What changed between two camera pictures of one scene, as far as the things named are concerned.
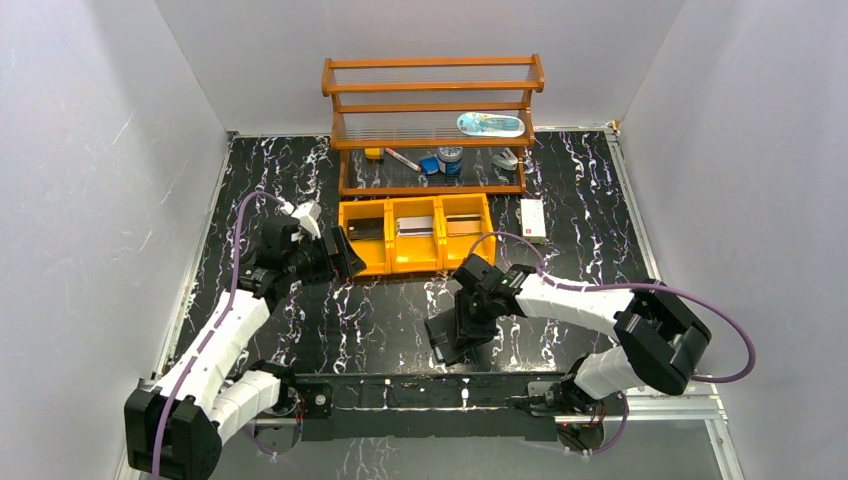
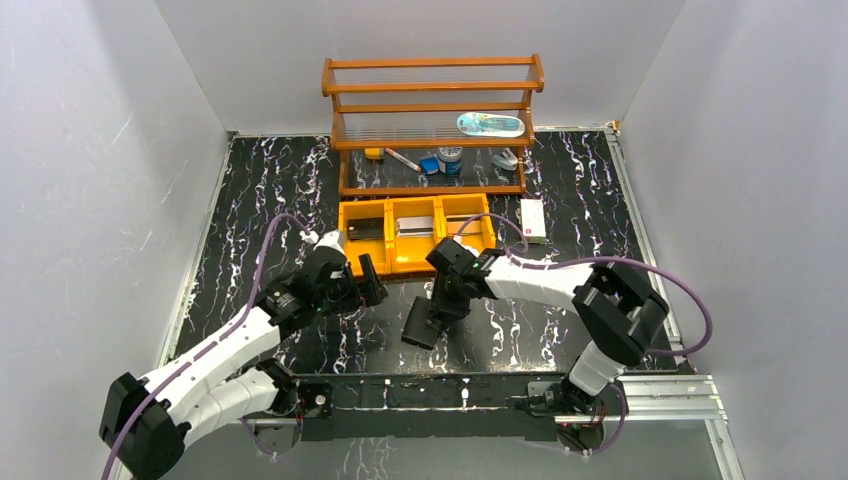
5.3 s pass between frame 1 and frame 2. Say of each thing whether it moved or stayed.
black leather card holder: moved
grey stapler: stayed
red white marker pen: stayed
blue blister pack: stayed
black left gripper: moved
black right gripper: moved
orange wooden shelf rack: stayed
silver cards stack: stayed
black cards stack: stayed
